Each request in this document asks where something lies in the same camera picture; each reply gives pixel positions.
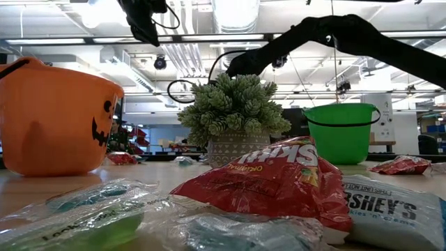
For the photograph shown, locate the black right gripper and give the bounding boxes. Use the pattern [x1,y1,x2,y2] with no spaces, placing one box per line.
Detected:
[225,47,279,78]

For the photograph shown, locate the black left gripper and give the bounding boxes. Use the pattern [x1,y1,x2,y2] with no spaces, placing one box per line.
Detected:
[116,0,169,48]

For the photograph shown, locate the red Skittles candy pack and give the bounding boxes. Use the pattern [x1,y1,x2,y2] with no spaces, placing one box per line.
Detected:
[107,151,139,166]
[368,155,432,176]
[169,135,353,234]

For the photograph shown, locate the green wrapped hard candy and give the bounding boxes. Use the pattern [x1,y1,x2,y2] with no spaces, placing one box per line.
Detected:
[0,195,182,251]

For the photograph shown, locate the white ceiling pipes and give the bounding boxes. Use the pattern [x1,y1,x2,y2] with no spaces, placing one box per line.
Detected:
[149,0,210,79]

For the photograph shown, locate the faux succulent in patterned pot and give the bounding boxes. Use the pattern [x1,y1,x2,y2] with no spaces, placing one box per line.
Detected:
[176,72,292,169]

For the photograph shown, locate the black bar with light strips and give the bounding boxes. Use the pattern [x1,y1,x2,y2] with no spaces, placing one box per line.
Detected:
[0,30,446,47]

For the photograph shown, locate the black monitor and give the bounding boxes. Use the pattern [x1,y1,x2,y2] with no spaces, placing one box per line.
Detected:
[281,107,312,141]

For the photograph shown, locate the red storage bins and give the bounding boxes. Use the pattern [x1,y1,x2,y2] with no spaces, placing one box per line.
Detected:
[128,127,151,156]

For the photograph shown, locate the person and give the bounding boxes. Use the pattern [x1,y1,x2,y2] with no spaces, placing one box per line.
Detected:
[106,116,135,154]

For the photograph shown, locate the green plastic bucket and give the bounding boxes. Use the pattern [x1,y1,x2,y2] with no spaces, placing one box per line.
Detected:
[302,102,382,166]

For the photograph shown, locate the orange pumpkin face bucket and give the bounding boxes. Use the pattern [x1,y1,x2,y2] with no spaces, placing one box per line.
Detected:
[0,57,125,177]

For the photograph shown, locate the white pillar with signs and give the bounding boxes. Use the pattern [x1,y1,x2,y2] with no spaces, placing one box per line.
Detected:
[360,93,397,144]

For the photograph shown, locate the wooden desk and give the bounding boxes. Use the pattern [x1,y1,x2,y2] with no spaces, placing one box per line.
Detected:
[368,140,397,154]

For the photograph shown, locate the black office chair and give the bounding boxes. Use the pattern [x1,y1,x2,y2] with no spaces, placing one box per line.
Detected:
[417,134,440,156]

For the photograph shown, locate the silver ribbed air duct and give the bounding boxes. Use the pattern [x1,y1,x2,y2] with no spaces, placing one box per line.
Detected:
[211,0,261,71]

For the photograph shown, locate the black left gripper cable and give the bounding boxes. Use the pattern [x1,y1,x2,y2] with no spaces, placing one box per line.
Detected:
[150,2,181,31]

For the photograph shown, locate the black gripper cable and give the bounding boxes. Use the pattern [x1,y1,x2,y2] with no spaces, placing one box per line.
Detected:
[166,50,245,105]
[150,2,181,31]

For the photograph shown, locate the white boxy air duct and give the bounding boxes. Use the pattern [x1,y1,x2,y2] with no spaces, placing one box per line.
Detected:
[100,45,180,109]

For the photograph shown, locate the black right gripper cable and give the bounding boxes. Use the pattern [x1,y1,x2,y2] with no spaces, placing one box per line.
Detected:
[166,50,245,105]

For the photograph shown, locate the thin hanging cable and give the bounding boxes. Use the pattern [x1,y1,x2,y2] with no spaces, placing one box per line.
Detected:
[330,0,339,105]

